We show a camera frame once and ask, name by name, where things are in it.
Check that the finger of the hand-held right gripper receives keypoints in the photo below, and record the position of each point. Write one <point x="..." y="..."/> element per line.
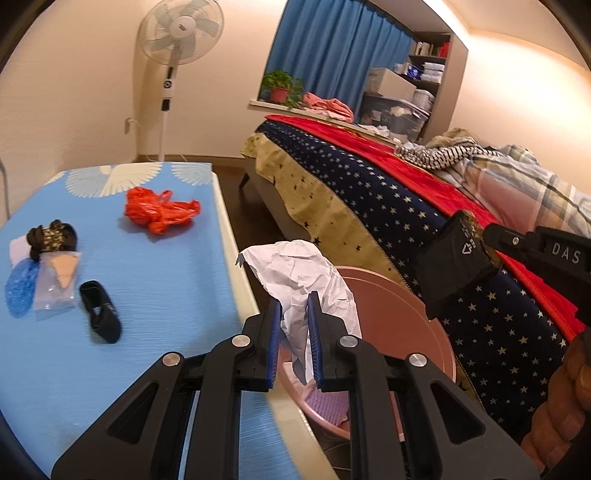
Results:
<point x="512" y="240"/>

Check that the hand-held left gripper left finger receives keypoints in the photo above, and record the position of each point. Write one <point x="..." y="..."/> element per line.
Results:
<point x="272" y="346"/>

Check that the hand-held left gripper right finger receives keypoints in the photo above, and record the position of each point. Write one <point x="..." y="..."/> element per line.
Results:
<point x="315" y="341"/>

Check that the black foil packet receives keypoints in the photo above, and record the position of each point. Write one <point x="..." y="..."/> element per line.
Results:
<point x="457" y="258"/>

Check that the white paper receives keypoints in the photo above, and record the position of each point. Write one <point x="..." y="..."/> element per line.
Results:
<point x="300" y="272"/>

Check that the pink plastic bin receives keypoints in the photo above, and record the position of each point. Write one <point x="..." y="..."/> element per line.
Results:
<point x="397" y="314"/>

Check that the orange plastic bag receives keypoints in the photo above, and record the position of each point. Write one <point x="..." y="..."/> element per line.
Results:
<point x="143" y="207"/>

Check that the clear plastic bag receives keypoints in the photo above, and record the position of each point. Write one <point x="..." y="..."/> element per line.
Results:
<point x="51" y="295"/>

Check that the dark patterned pouch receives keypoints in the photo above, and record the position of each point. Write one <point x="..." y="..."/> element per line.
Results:
<point x="51" y="237"/>

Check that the person's right hand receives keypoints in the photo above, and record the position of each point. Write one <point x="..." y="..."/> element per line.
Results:
<point x="558" y="406"/>

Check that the plaid quilt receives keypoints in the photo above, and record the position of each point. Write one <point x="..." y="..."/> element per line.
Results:
<point x="531" y="184"/>

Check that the striped garment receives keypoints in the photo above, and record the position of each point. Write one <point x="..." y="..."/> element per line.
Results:
<point x="438" y="154"/>

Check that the beige plush toy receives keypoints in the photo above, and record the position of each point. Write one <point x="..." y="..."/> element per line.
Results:
<point x="457" y="136"/>

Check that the navy star bed sheet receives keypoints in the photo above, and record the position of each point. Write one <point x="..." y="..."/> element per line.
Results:
<point x="369" y="207"/>

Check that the small white storage box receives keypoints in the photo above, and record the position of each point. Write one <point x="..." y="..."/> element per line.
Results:
<point x="422" y="99"/>

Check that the bed with red blanket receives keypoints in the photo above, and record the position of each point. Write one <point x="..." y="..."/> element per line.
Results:
<point x="369" y="147"/>

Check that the black sock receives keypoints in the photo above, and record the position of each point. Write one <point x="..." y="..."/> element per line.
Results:
<point x="101" y="318"/>

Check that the clear plastic storage bin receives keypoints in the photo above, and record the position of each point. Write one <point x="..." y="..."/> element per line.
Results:
<point x="392" y="115"/>

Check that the white cloth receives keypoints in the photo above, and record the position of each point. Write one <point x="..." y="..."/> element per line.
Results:
<point x="376" y="130"/>

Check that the brown bookshelf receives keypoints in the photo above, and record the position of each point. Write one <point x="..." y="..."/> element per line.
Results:
<point x="455" y="69"/>

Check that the white cardboard box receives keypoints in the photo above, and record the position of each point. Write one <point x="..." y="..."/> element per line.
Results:
<point x="390" y="83"/>

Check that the pink folded clothes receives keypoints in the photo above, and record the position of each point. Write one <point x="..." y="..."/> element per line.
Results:
<point x="328" y="106"/>

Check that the potted green plant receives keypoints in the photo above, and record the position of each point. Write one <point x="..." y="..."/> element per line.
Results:
<point x="279" y="94"/>

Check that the blue mesh sponge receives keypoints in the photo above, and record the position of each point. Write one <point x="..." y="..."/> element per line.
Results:
<point x="21" y="286"/>

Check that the blue curtain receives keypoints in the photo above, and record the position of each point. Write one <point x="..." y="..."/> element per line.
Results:
<point x="332" y="46"/>

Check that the white cloth pad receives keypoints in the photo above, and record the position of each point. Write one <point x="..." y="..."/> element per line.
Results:
<point x="17" y="251"/>

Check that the white standing fan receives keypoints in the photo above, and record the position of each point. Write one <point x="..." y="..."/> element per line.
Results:
<point x="180" y="27"/>

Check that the grey bed frame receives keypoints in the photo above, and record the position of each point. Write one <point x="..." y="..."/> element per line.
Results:
<point x="277" y="203"/>

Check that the small wall outlet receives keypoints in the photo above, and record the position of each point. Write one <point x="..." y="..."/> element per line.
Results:
<point x="127" y="125"/>

